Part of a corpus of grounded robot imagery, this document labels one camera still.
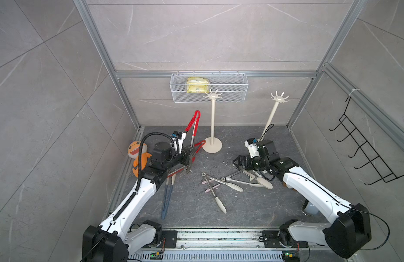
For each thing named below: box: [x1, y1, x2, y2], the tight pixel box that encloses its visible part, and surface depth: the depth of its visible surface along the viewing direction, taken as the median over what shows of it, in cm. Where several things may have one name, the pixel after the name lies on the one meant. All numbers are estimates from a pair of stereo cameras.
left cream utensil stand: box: [202, 89, 223, 154], surface depth 107 cm
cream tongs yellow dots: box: [242, 169, 273, 190], surface depth 90 cm
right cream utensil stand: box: [259, 91, 290, 141], surface depth 80 cm
